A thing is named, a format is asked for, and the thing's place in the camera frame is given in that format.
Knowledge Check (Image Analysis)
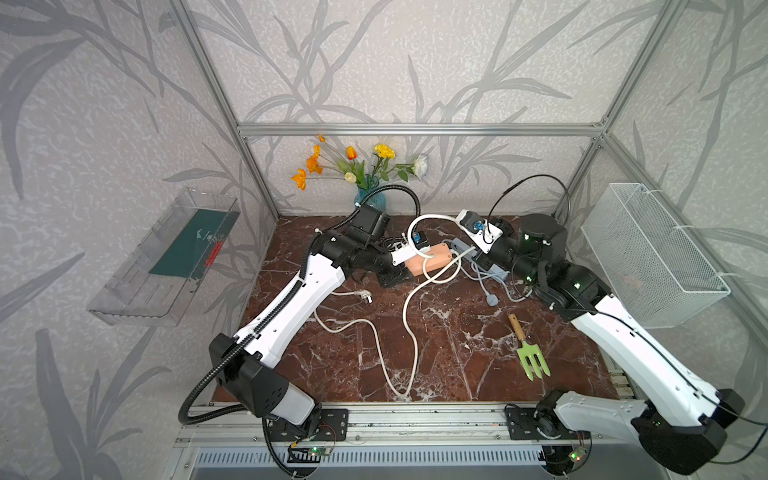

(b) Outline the blue glass vase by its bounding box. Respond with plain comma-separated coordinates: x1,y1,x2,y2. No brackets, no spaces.
354,188,387,212

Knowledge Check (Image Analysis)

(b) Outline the white wire mesh basket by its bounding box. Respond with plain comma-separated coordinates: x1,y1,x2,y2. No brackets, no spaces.
582,183,731,329

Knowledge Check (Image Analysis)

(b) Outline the black corrugated cable conduit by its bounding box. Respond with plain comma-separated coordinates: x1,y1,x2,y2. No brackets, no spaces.
177,183,422,426

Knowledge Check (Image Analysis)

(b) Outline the clear plastic wall tray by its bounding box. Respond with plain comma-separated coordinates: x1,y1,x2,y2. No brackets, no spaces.
86,187,241,327

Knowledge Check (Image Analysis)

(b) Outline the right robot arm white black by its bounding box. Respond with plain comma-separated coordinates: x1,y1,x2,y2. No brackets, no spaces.
468,214,744,475

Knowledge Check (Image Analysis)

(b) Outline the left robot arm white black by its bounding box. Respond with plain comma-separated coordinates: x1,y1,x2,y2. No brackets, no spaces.
209,205,416,427

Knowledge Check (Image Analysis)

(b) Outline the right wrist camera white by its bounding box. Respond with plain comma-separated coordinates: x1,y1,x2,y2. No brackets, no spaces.
456,210,503,253

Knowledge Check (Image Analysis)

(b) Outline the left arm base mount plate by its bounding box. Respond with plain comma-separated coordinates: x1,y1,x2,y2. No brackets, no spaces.
266,407,350,442

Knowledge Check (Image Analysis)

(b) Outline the white power cord with plug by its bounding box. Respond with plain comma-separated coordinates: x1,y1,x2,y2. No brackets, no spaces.
313,214,476,402

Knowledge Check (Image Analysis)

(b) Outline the pink power strip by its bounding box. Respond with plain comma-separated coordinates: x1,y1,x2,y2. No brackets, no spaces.
405,243,453,277

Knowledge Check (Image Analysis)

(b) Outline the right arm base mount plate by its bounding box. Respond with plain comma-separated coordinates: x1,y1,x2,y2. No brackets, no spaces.
503,404,591,442

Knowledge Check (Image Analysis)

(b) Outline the grey power strip with cord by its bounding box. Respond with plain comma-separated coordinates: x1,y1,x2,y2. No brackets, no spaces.
460,251,532,307

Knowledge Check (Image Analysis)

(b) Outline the aluminium front rail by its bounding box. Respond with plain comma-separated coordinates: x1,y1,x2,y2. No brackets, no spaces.
173,401,679,448

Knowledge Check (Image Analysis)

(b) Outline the green garden hand fork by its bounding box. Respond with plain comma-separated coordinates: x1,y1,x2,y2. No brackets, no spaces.
508,314,551,381

